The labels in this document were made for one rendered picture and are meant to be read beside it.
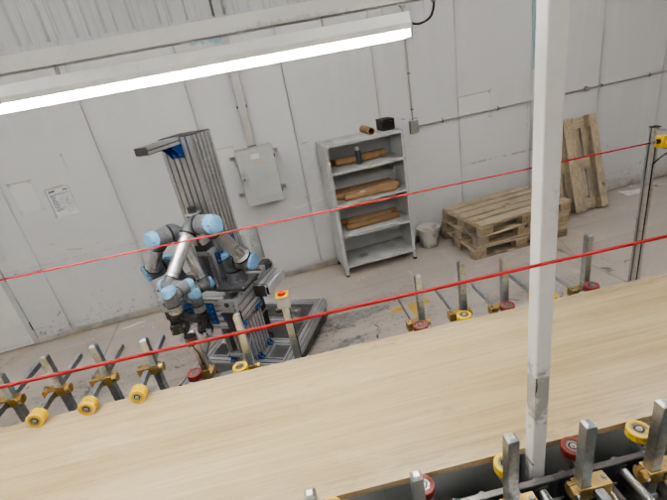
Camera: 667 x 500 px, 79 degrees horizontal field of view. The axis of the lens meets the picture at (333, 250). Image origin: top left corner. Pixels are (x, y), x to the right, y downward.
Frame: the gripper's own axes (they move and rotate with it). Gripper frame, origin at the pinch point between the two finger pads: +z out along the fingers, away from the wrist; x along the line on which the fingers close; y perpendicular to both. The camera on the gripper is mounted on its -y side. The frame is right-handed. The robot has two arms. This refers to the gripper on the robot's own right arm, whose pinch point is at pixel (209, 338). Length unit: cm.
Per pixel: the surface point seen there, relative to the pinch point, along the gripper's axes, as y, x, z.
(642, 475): -146, -166, -2
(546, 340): -135, -138, -57
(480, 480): -125, -120, 12
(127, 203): 220, 105, -51
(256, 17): -72, -73, -161
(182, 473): -105, -6, -7
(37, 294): 207, 227, 24
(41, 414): -55, 72, -14
